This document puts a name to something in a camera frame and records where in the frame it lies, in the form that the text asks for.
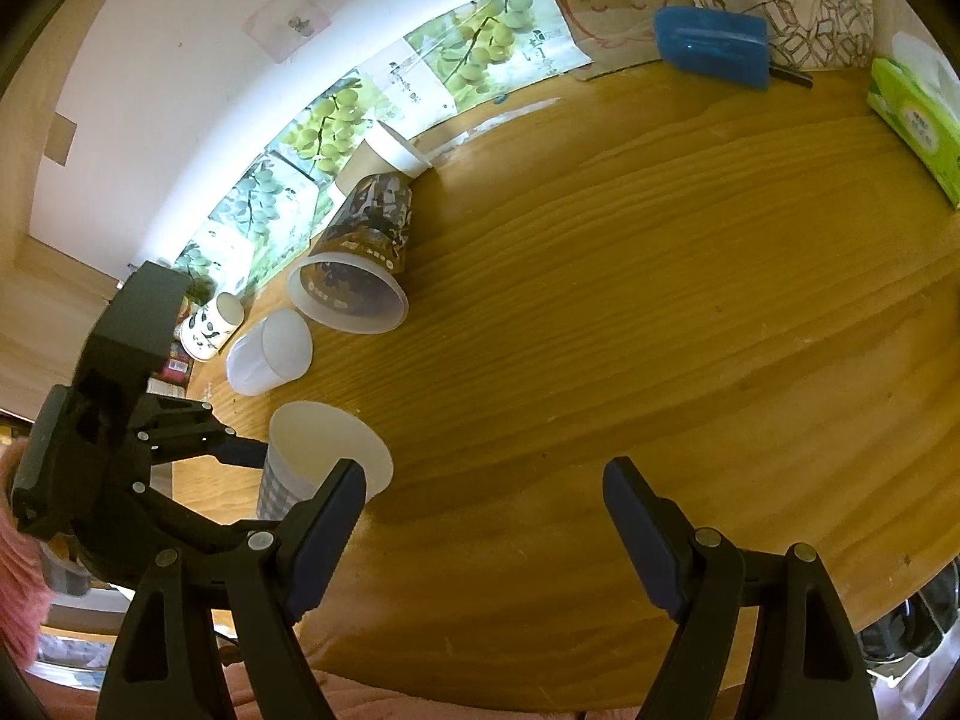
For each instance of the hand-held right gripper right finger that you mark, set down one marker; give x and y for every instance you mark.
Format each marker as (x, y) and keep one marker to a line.
(637, 540)

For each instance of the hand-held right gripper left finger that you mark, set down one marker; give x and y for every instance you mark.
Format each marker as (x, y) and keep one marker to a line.
(330, 532)

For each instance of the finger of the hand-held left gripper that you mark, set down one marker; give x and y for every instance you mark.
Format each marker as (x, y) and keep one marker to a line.
(187, 521)
(217, 444)

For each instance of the checkered translucent plastic cup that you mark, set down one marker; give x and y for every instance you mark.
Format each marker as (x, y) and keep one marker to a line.
(330, 439)

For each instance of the person's left forearm pink sleeve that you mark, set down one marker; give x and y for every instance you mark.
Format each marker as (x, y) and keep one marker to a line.
(19, 577)

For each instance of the white panda print cup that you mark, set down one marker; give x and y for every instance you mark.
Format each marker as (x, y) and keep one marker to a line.
(210, 326)

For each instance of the translucent white plastic cup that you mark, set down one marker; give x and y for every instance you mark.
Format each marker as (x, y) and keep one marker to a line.
(270, 352)

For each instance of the dark printed plastic cup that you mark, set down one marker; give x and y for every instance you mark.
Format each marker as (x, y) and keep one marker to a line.
(360, 255)

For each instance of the brown and white paper cup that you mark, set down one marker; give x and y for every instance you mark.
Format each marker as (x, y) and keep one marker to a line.
(382, 157)

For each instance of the black object under table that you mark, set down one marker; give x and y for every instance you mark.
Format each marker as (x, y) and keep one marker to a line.
(911, 615)

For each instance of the black flat stick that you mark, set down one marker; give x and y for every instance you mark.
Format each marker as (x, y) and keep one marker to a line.
(791, 76)

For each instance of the blue plastic case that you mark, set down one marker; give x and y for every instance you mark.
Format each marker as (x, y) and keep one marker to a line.
(712, 45)

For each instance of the green tissue box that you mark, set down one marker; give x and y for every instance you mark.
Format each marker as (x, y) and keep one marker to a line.
(915, 116)

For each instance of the brown cardboard with drawing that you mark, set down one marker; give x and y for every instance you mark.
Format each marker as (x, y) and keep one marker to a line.
(622, 7)

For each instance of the beige wall plate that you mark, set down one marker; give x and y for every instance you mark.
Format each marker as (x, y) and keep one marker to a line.
(60, 139)

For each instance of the translucent wall sheet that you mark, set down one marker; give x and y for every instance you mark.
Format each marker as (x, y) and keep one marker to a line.
(289, 22)

